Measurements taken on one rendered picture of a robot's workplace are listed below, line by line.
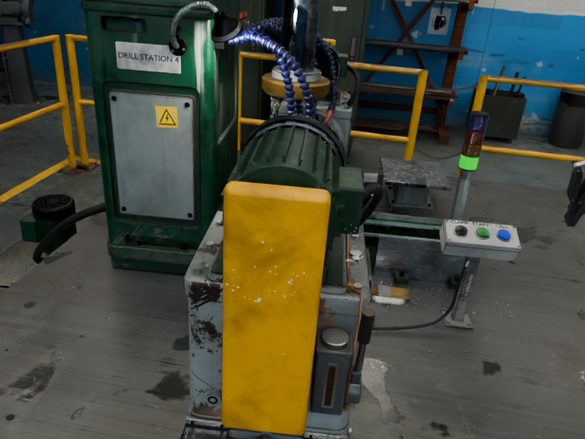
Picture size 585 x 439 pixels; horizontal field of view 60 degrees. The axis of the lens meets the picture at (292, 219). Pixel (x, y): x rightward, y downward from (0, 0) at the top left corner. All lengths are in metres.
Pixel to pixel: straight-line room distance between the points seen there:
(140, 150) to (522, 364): 1.05
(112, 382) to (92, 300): 0.31
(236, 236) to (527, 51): 6.06
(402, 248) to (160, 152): 0.71
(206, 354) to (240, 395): 0.11
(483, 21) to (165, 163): 5.43
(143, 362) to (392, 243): 0.73
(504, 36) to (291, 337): 5.94
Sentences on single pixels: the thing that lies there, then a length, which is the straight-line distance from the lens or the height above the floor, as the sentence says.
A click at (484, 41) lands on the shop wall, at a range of 6.44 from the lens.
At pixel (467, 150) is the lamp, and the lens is 1.76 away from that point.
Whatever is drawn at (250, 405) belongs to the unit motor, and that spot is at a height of 1.00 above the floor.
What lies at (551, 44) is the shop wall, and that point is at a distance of 6.60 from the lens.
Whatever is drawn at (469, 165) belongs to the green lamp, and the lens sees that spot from 1.77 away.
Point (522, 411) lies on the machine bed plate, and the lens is 1.21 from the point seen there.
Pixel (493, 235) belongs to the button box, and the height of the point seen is 1.06.
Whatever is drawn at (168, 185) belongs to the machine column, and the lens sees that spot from 1.32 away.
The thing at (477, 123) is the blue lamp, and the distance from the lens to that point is 1.73.
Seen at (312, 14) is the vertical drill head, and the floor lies 1.49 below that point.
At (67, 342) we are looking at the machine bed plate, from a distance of 1.27.
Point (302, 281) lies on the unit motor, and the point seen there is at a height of 1.23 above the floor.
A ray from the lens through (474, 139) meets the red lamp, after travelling 1.75.
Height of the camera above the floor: 1.58
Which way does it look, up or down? 26 degrees down
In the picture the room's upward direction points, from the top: 4 degrees clockwise
